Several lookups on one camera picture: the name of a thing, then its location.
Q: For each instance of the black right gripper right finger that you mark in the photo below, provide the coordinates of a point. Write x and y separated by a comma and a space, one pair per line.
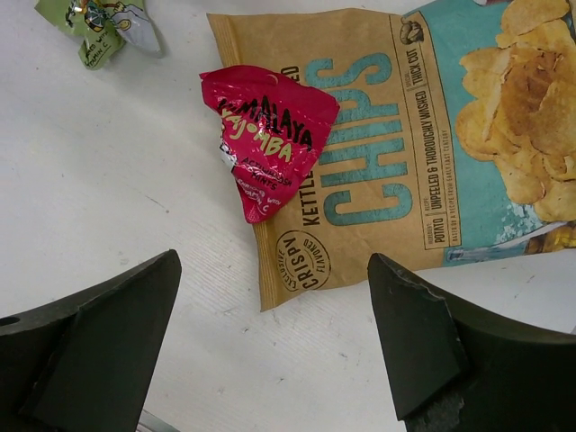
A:
455, 366

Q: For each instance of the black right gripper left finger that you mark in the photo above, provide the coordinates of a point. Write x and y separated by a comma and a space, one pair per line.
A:
85, 361

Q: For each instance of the kettle chips bag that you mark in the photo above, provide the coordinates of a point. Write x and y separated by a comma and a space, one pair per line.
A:
454, 142

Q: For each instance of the red mints packet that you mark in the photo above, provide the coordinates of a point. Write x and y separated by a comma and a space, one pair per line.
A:
273, 131

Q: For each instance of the green mints packet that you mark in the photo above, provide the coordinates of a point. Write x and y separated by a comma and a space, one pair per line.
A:
103, 26

